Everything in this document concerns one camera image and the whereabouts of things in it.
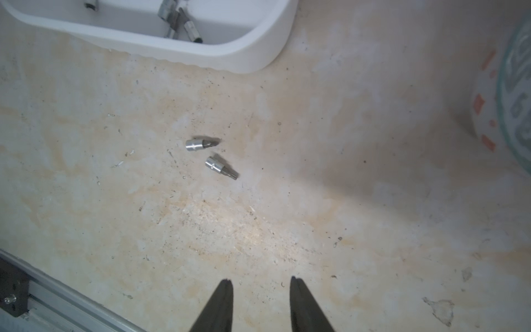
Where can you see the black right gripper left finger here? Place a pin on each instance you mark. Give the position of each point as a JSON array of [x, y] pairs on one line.
[[217, 315]]

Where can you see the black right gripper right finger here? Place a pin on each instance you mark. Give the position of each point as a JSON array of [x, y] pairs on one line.
[[305, 312]]

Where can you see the chrome bit pointing down-right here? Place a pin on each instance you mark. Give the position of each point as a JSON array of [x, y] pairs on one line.
[[190, 28]]

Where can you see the small chrome socket bit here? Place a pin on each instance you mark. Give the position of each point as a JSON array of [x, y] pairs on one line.
[[169, 13]]

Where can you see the chrome bit upper pair lower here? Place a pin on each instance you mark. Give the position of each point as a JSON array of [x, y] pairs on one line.
[[219, 167]]

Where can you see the chrome bit pair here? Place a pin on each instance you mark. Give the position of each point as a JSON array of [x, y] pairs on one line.
[[219, 167], [197, 144]]

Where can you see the white rectangular storage box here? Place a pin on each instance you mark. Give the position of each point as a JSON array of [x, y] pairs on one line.
[[236, 36]]

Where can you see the patterned ceramic jar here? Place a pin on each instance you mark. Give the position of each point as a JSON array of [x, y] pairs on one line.
[[500, 104]]

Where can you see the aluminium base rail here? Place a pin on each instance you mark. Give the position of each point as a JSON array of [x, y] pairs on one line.
[[33, 301]]

